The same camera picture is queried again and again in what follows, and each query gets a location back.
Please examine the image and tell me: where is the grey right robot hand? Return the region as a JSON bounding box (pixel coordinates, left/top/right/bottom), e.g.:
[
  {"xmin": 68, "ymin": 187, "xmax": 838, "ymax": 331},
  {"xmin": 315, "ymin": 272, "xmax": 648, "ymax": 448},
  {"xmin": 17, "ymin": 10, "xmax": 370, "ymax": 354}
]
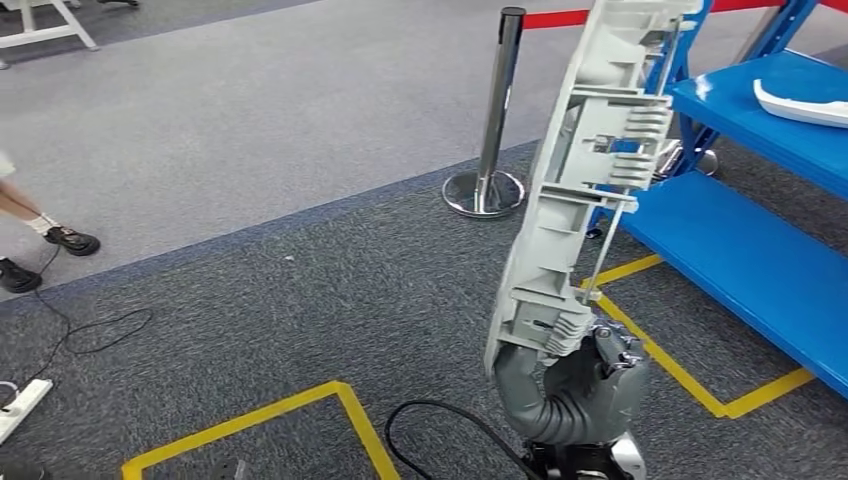
[{"xmin": 493, "ymin": 321, "xmax": 652, "ymax": 446}]

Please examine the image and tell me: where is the silver plastic wheel hubcap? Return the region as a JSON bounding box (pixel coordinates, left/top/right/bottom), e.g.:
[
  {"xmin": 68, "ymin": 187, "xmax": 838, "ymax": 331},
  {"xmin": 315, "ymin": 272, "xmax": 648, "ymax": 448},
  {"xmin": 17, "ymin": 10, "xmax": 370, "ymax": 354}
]
[{"xmin": 483, "ymin": 0, "xmax": 704, "ymax": 379}]

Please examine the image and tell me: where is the blue metal shelf rack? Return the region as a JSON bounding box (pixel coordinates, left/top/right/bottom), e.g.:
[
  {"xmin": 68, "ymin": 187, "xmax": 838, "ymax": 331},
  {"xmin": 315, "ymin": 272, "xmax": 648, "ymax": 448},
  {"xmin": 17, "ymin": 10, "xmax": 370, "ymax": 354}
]
[{"xmin": 586, "ymin": 0, "xmax": 848, "ymax": 402}]

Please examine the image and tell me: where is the white curved plastic trim part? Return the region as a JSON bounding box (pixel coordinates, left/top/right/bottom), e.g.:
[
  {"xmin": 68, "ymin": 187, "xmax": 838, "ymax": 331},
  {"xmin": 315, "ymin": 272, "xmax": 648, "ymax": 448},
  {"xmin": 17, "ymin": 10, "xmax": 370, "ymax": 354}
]
[{"xmin": 753, "ymin": 78, "xmax": 848, "ymax": 129}]

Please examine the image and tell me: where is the black stanchion with chrome base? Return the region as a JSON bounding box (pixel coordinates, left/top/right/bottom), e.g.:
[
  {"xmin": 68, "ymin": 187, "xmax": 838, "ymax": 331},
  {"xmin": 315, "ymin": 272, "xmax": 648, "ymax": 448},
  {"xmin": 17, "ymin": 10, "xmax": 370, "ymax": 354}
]
[{"xmin": 652, "ymin": 139, "xmax": 720, "ymax": 180}]

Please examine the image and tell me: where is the red barrier belt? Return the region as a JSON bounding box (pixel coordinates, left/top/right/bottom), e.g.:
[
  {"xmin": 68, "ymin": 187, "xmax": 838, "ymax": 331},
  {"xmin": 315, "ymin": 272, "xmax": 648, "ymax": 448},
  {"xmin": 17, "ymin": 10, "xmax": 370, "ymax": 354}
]
[{"xmin": 523, "ymin": 0, "xmax": 848, "ymax": 31}]

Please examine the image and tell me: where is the person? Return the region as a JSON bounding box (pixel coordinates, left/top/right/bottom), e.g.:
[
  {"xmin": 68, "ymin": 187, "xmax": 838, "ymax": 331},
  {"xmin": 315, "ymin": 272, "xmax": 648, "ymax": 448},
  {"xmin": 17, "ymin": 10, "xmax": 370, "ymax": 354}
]
[{"xmin": 0, "ymin": 150, "xmax": 102, "ymax": 295}]

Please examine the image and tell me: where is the white power strip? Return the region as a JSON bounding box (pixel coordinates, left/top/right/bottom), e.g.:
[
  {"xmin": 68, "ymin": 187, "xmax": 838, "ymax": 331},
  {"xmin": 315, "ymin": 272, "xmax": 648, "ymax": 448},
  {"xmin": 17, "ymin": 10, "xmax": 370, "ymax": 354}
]
[{"xmin": 0, "ymin": 378, "xmax": 54, "ymax": 445}]

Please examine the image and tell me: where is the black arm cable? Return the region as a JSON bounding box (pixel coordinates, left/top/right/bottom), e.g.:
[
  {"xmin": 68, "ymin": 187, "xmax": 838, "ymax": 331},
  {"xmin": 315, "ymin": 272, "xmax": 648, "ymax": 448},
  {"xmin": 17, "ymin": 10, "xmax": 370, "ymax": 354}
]
[{"xmin": 384, "ymin": 399, "xmax": 545, "ymax": 480}]

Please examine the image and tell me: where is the thin black controller cable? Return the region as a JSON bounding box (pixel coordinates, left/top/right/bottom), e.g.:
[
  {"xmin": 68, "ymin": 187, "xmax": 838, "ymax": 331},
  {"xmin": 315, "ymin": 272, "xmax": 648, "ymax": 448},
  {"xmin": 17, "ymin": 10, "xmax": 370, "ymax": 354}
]
[{"xmin": 0, "ymin": 245, "xmax": 155, "ymax": 399}]

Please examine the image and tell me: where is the white desk frame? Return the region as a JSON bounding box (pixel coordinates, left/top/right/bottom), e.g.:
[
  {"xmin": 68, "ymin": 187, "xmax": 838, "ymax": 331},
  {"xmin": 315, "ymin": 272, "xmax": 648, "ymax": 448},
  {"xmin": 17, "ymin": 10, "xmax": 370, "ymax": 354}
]
[{"xmin": 0, "ymin": 0, "xmax": 101, "ymax": 71}]

